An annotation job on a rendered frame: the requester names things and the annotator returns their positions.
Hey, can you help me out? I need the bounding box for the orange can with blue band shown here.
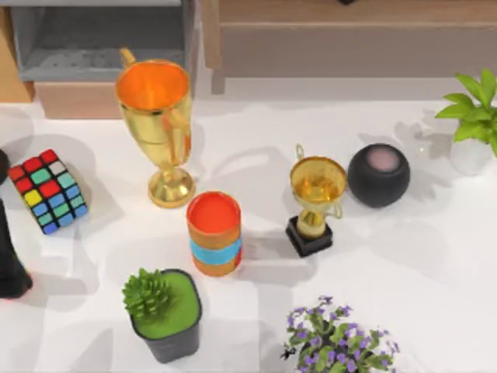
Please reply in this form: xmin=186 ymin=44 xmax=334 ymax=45
xmin=186 ymin=190 xmax=244 ymax=278

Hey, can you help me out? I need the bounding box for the small gold trophy black base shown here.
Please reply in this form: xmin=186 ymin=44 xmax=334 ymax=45
xmin=285 ymin=143 xmax=348 ymax=258

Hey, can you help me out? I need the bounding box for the large gold trophy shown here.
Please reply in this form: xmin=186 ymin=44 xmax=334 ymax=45
xmin=115 ymin=47 xmax=196 ymax=209

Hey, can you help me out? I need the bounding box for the black round speaker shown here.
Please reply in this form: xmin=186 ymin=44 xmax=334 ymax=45
xmin=346 ymin=143 xmax=412 ymax=209

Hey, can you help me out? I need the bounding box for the green plant in black pot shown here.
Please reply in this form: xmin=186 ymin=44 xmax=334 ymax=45
xmin=122 ymin=267 xmax=203 ymax=364

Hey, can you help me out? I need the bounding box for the purple flower plant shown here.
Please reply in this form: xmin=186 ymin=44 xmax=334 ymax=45
xmin=280 ymin=295 xmax=401 ymax=373

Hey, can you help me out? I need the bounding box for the wooden cupboard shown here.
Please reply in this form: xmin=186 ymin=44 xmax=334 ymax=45
xmin=200 ymin=0 xmax=497 ymax=96

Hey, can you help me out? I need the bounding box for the pale wooden drawer front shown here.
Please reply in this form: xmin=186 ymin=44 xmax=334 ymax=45
xmin=33 ymin=80 xmax=126 ymax=120

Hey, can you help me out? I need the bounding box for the colourful puzzle cube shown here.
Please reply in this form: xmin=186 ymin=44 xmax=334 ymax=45
xmin=8 ymin=148 xmax=89 ymax=236

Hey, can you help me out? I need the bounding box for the green plant in white pot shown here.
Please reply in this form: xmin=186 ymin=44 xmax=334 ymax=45
xmin=434 ymin=68 xmax=497 ymax=176

